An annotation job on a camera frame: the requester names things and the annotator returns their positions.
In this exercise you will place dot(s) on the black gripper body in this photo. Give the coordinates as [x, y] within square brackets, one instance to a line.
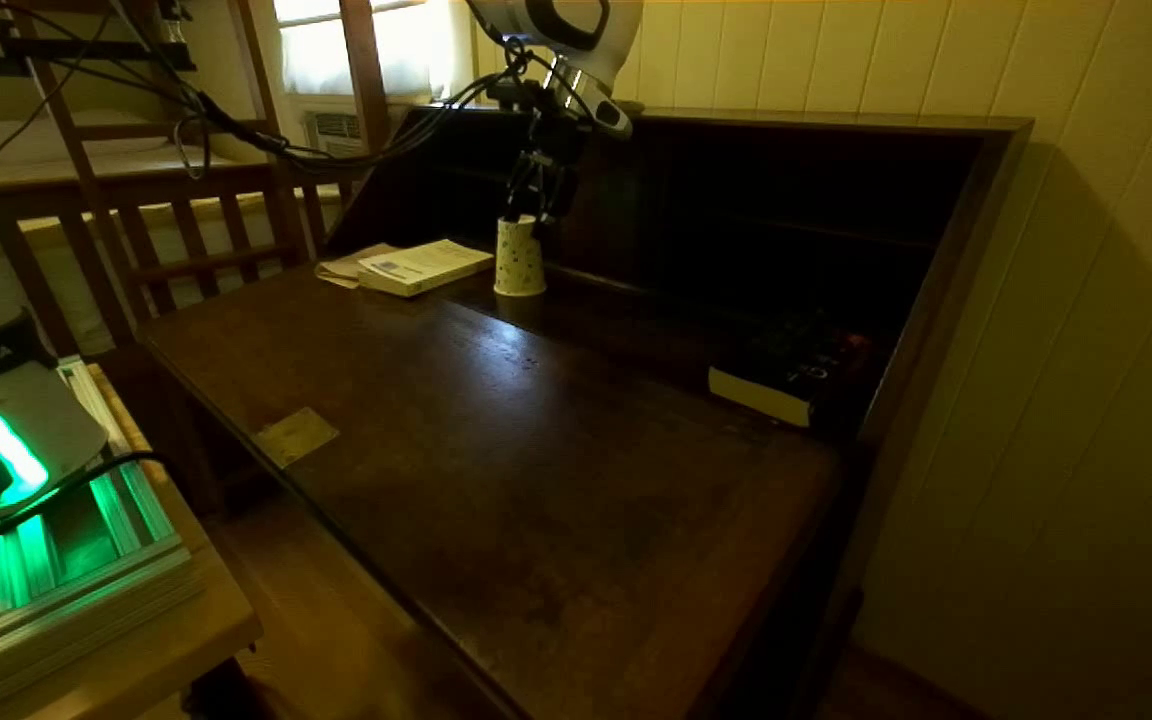
[546, 160]

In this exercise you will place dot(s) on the white speckled paper cup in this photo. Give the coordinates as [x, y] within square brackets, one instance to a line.
[519, 263]

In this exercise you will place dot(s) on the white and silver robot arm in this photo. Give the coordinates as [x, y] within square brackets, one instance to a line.
[563, 60]

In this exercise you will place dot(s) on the dark wooden secretary cabinet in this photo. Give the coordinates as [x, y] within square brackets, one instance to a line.
[549, 487]

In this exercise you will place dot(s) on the white paperback book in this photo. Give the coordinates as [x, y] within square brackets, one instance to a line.
[421, 267]

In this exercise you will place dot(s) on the white tray of dark items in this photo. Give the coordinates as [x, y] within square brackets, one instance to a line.
[803, 370]

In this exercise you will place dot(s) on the wooden slatted chair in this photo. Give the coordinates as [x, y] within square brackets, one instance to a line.
[140, 239]

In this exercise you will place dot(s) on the small tan paper note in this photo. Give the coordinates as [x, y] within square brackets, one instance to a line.
[292, 437]

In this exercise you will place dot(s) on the green lit equipment box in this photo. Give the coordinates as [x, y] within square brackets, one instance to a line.
[84, 551]

